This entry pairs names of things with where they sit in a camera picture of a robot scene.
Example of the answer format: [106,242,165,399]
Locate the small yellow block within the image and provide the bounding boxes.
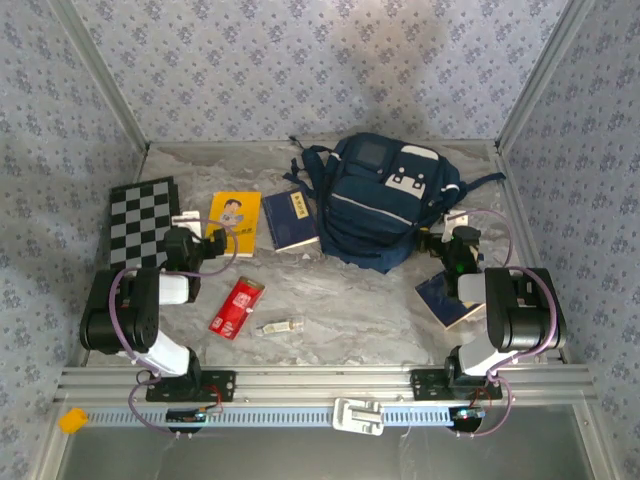
[58,407,89,434]

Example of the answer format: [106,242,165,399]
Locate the navy blue backpack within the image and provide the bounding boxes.
[283,132,506,275]

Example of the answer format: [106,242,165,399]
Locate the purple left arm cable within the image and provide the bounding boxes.
[108,212,240,439]

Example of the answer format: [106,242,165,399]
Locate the clear plastic small case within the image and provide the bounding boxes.
[254,317,305,337]

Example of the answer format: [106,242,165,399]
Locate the navy blue book white label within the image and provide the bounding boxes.
[261,188,321,253]

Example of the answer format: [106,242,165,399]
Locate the black grey chessboard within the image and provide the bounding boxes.
[106,176,182,271]

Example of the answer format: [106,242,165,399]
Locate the red packet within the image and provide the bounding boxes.
[208,275,266,342]

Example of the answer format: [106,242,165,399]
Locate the aluminium frame post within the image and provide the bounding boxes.
[49,0,152,154]
[494,0,599,154]

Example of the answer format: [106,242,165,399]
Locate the navy blue plain book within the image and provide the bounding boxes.
[414,271,486,331]

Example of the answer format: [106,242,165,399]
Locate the white plastic bracket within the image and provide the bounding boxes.
[332,397,386,436]

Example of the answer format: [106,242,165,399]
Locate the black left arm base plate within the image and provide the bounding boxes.
[145,369,236,403]

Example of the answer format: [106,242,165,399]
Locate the aluminium mounting rail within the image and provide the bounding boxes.
[53,364,599,404]

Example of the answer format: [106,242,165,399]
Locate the yellow cartoon boy book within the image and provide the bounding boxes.
[204,191,263,260]

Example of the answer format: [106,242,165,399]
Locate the grey slotted cable duct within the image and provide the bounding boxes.
[84,405,459,429]

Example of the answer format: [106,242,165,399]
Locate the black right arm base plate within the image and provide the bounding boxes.
[410,368,503,401]

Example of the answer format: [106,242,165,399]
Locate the aluminium table side rail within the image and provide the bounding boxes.
[492,142,571,366]

